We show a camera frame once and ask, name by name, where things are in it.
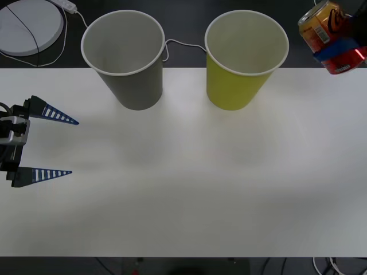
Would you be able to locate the white power strip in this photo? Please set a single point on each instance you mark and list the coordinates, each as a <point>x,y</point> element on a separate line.
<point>66,5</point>

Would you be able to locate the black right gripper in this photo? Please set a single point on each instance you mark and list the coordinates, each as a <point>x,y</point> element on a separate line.
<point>360,28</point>

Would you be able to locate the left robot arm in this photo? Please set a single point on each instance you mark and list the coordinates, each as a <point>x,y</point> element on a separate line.
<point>17,134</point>

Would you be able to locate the white round disc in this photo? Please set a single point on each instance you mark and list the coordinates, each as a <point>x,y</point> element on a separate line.
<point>25,25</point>

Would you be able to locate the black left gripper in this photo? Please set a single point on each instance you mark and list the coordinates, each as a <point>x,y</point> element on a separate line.
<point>12,156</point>

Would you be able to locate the grey plastic waste bin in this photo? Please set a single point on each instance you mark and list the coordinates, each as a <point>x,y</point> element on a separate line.
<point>134,86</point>

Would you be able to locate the orange and red drink can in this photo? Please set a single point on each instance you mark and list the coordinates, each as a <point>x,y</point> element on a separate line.
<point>318,28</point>

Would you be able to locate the yellow-green plastic waste bin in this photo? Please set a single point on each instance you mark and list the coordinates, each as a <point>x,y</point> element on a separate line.
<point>232,88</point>

